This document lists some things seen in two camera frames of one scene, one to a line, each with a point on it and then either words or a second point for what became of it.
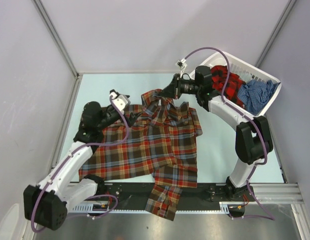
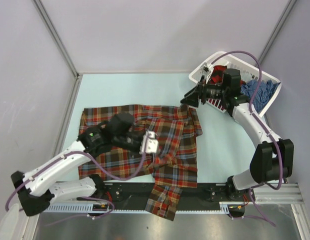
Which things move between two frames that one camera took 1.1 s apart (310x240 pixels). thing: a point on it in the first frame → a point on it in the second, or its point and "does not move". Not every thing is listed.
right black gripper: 174,90 → 199,92
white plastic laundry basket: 246,72 does not move
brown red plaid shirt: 161,142 does not move
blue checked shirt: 255,94 does not move
